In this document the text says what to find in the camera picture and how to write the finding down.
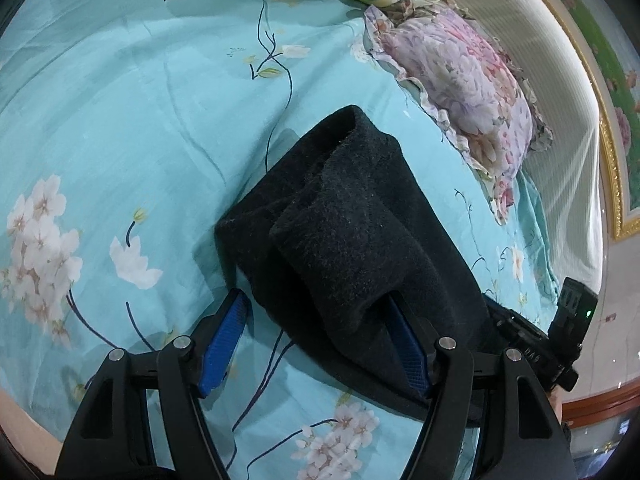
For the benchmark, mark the teal floral bed sheet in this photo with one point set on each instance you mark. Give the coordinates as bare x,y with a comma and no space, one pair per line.
125,110

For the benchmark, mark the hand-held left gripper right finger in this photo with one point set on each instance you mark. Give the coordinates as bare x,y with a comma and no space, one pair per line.
412,360

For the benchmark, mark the black pants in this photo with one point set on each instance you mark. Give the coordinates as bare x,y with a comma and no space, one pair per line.
340,240

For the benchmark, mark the gold framed flower painting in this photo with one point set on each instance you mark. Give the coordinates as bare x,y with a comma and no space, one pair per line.
615,60

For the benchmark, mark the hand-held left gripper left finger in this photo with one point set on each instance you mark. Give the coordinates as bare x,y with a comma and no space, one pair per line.
227,327

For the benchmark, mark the pink floral ruffled pillow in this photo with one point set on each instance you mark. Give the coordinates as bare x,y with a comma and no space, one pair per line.
460,90

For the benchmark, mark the reddish wooden furniture edge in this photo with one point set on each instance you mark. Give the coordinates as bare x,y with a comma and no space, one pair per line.
605,402

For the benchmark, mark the white striped padded headboard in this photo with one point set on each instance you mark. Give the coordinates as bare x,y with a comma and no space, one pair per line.
550,60

